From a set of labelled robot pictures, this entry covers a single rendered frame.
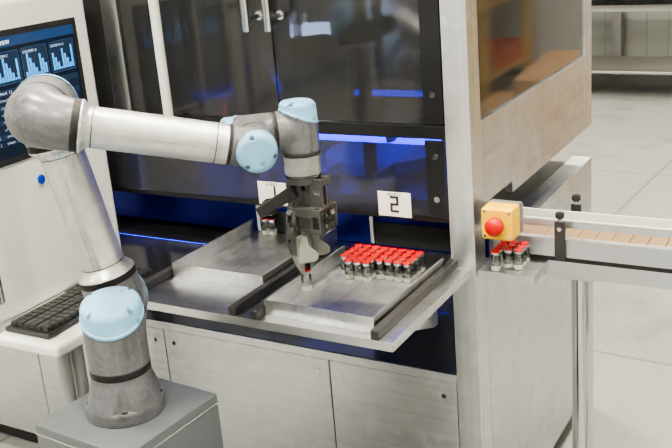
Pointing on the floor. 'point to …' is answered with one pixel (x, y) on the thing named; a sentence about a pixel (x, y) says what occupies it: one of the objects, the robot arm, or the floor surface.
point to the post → (465, 186)
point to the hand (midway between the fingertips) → (303, 266)
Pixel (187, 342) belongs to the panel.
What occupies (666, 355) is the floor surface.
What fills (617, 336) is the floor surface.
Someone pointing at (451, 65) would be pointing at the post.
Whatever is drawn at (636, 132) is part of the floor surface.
